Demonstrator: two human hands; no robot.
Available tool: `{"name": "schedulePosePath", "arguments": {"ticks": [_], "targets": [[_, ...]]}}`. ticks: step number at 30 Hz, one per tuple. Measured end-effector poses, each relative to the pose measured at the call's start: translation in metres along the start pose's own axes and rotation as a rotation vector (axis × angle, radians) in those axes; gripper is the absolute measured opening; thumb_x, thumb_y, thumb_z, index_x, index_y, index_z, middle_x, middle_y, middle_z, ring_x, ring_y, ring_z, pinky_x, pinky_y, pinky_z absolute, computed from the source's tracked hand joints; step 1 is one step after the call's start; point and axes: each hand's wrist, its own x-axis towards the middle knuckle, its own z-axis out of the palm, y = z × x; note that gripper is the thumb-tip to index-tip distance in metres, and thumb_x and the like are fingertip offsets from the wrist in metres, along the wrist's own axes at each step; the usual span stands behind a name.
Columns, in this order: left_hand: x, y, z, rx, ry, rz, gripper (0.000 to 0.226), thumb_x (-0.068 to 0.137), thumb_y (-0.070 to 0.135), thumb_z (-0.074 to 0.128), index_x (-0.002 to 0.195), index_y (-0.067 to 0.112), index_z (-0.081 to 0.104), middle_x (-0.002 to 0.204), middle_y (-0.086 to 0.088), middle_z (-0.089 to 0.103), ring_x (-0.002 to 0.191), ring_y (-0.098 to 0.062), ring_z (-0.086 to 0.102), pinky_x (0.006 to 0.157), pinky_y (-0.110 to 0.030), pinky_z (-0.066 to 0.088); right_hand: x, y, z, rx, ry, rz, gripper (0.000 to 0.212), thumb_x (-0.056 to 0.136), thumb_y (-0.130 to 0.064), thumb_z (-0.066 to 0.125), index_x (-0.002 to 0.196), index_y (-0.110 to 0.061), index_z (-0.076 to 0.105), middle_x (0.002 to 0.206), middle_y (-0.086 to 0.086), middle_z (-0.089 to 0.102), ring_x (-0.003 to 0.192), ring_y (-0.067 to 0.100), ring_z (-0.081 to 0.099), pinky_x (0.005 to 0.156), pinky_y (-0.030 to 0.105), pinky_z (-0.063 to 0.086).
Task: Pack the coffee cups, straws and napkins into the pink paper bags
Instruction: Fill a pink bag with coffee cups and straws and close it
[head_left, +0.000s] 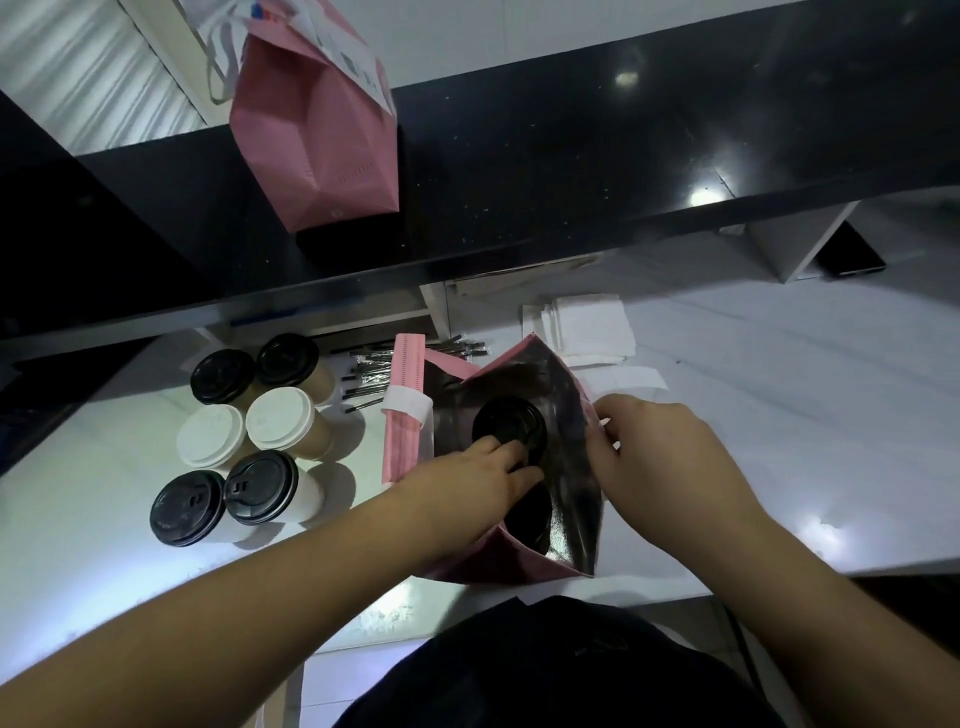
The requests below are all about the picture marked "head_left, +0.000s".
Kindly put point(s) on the person's right hand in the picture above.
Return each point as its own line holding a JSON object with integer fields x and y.
{"x": 667, "y": 480}

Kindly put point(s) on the person's left hand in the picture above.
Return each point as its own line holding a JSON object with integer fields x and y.
{"x": 465, "y": 495}

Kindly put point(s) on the pink paper bag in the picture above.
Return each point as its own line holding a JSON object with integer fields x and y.
{"x": 409, "y": 360}
{"x": 315, "y": 142}

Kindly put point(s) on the pile of straws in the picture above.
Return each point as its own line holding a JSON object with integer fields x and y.
{"x": 367, "y": 375}

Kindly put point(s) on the cluster of lidded paper cups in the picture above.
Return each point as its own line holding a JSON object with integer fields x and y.
{"x": 206, "y": 435}

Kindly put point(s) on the person's right forearm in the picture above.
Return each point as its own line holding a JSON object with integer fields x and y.
{"x": 840, "y": 645}

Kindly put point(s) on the person's left forearm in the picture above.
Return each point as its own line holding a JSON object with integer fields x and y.
{"x": 225, "y": 615}

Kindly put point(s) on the person's black shirt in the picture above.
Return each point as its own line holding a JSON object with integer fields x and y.
{"x": 540, "y": 675}

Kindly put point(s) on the black glossy counter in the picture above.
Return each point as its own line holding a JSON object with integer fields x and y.
{"x": 562, "y": 165}

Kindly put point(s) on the stack of white napkins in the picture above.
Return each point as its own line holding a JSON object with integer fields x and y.
{"x": 592, "y": 326}

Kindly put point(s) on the black phone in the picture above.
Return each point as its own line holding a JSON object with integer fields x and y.
{"x": 851, "y": 255}

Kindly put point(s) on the black low shelf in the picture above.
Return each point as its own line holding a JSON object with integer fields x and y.
{"x": 45, "y": 405}

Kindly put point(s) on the tall black glossy cabinet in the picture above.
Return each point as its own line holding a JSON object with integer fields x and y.
{"x": 60, "y": 240}

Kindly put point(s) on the white roller shutter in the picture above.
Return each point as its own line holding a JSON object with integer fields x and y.
{"x": 82, "y": 67}

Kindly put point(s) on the white triangular support bracket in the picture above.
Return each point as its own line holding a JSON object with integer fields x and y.
{"x": 787, "y": 247}

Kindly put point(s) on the cream shutter side frame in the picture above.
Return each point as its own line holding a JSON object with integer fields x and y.
{"x": 161, "y": 52}

